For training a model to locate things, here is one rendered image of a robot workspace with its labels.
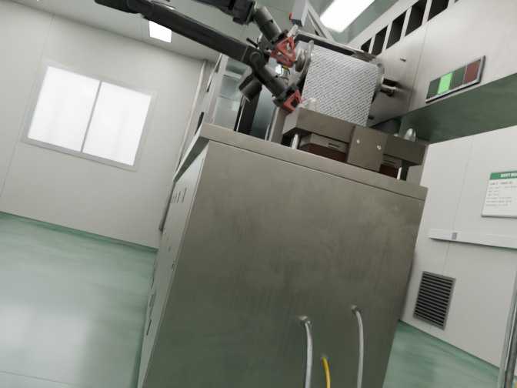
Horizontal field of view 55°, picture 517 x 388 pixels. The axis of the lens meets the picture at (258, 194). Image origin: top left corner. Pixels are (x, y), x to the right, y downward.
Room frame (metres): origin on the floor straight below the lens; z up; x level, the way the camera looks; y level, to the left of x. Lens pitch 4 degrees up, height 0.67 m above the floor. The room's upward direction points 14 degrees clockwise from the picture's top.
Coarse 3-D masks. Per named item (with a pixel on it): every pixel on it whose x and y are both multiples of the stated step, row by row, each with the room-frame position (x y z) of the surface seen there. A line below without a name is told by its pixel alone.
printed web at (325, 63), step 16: (304, 48) 1.82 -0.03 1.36; (320, 48) 1.59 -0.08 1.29; (320, 64) 1.58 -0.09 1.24; (336, 64) 1.59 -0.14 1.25; (352, 64) 1.60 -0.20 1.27; (368, 64) 1.63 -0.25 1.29; (304, 80) 1.69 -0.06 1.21; (336, 80) 1.59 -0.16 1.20; (352, 80) 1.60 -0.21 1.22; (368, 80) 1.61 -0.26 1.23
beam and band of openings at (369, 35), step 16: (400, 0) 1.83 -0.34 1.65; (416, 0) 1.69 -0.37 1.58; (432, 0) 1.57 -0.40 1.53; (448, 0) 1.58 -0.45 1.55; (384, 16) 1.96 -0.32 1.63; (400, 16) 1.82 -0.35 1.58; (416, 16) 1.73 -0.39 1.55; (432, 16) 1.58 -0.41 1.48; (368, 32) 2.11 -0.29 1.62; (384, 32) 1.98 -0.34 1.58; (400, 32) 1.88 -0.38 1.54; (368, 48) 2.18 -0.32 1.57; (384, 48) 1.88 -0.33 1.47
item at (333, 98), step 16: (320, 80) 1.58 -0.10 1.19; (304, 96) 1.58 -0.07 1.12; (320, 96) 1.59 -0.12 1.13; (336, 96) 1.60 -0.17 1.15; (352, 96) 1.61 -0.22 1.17; (368, 96) 1.62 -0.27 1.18; (320, 112) 1.59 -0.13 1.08; (336, 112) 1.60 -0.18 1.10; (352, 112) 1.61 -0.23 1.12; (368, 112) 1.62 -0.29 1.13
